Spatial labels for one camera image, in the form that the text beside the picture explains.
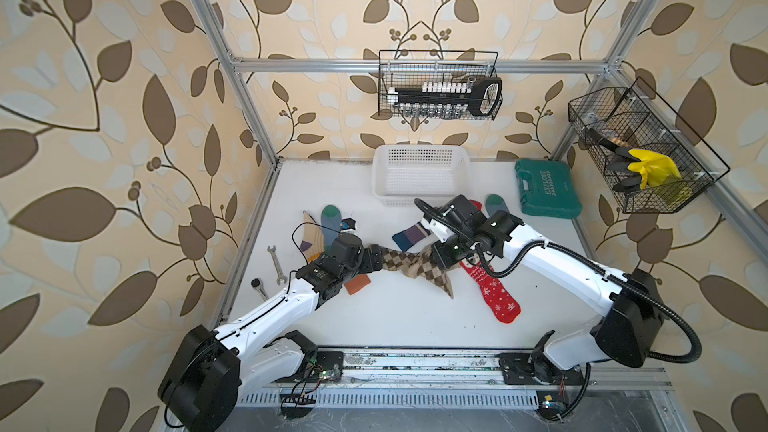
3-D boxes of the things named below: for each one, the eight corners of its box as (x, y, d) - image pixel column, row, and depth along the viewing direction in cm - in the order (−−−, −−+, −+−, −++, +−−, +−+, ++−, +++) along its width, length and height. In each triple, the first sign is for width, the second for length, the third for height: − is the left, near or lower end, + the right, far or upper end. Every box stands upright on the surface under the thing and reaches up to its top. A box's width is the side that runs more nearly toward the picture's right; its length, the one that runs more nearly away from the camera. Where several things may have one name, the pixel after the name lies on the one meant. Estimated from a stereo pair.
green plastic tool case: (523, 214, 105) (528, 205, 101) (515, 164, 121) (519, 155, 117) (579, 220, 104) (586, 211, 99) (563, 169, 119) (569, 159, 115)
